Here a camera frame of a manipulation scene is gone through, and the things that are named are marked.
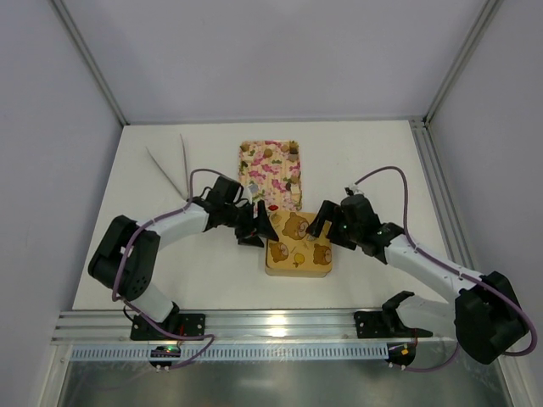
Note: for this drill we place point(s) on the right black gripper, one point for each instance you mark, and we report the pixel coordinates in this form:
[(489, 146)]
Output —
[(337, 226)]

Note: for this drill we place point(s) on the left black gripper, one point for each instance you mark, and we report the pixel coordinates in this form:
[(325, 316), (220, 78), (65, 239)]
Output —
[(248, 223)]

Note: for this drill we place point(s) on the silver tin lid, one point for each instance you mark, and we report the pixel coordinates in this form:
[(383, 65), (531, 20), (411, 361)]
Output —
[(296, 248)]

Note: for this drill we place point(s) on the metal tongs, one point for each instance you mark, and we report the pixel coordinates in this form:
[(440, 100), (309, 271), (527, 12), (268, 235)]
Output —
[(169, 156)]

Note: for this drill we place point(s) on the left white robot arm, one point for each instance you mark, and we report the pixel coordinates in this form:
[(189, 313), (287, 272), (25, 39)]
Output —
[(125, 258)]

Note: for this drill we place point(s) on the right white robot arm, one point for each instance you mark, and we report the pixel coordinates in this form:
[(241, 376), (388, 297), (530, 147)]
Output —
[(488, 319)]

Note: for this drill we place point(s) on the gold chocolate box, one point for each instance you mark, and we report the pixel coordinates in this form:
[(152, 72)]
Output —
[(296, 272)]

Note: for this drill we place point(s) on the brown chocolate top right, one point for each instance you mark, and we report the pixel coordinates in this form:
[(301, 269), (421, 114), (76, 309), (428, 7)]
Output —
[(293, 149)]

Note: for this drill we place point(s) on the floral tray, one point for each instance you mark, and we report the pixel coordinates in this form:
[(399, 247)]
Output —
[(269, 172)]

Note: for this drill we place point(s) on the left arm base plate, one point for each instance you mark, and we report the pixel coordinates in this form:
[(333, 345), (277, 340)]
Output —
[(180, 324)]

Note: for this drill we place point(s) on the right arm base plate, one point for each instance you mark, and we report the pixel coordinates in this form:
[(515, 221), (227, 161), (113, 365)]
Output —
[(370, 324)]

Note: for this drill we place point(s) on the slotted cable duct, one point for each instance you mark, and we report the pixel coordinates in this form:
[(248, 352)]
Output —
[(224, 351)]

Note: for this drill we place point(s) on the aluminium rail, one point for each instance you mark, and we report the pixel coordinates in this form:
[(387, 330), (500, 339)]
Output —
[(101, 326)]

